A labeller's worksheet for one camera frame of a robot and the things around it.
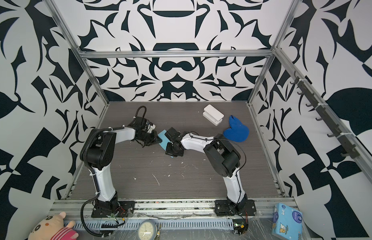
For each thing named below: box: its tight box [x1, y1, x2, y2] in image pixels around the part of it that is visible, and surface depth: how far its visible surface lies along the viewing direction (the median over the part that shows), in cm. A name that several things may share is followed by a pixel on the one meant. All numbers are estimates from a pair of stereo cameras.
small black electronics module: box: [232, 219, 249, 236], surface depth 73 cm
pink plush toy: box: [28, 212, 79, 240], surface depth 65 cm
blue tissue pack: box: [271, 203, 303, 240], surface depth 69 cm
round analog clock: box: [137, 220, 156, 240], surface depth 67 cm
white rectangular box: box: [203, 104, 225, 126], surface depth 108 cm
